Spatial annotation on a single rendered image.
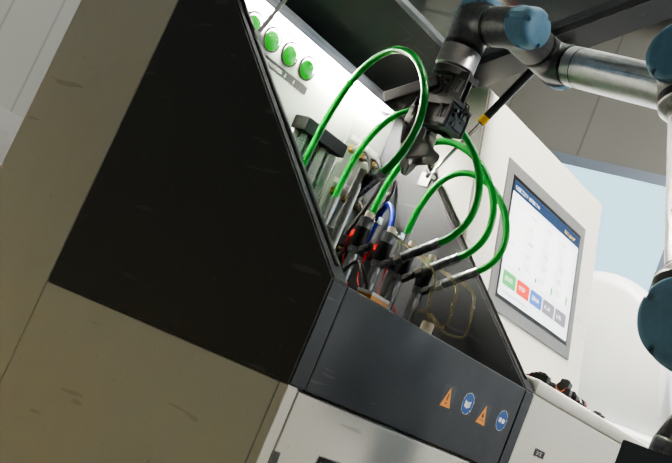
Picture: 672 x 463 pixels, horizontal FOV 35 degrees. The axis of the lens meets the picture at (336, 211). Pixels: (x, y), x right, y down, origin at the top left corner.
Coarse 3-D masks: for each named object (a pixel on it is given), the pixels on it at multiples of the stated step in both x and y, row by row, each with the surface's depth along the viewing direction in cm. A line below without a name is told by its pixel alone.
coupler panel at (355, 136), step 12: (348, 132) 228; (360, 132) 231; (348, 144) 228; (372, 144) 235; (384, 144) 238; (348, 156) 229; (360, 156) 232; (372, 156) 235; (336, 168) 227; (372, 168) 235; (336, 180) 228; (348, 180) 231; (324, 192) 226; (348, 192) 232; (324, 204) 227; (336, 216) 230; (336, 252) 233
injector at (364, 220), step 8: (360, 224) 192; (368, 224) 192; (360, 232) 192; (368, 232) 192; (352, 240) 192; (360, 240) 192; (352, 248) 191; (360, 248) 191; (368, 248) 190; (352, 256) 192; (344, 264) 192; (344, 272) 191
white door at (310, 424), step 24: (312, 408) 150; (336, 408) 155; (288, 432) 148; (312, 432) 152; (336, 432) 156; (360, 432) 161; (384, 432) 165; (288, 456) 149; (312, 456) 153; (336, 456) 157; (360, 456) 162; (384, 456) 167; (408, 456) 172; (432, 456) 178
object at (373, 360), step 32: (352, 320) 153; (384, 320) 159; (320, 352) 150; (352, 352) 155; (384, 352) 161; (416, 352) 168; (448, 352) 175; (320, 384) 151; (352, 384) 156; (384, 384) 163; (416, 384) 169; (480, 384) 185; (512, 384) 193; (384, 416) 164; (416, 416) 171; (448, 416) 179; (512, 416) 196; (448, 448) 181; (480, 448) 189
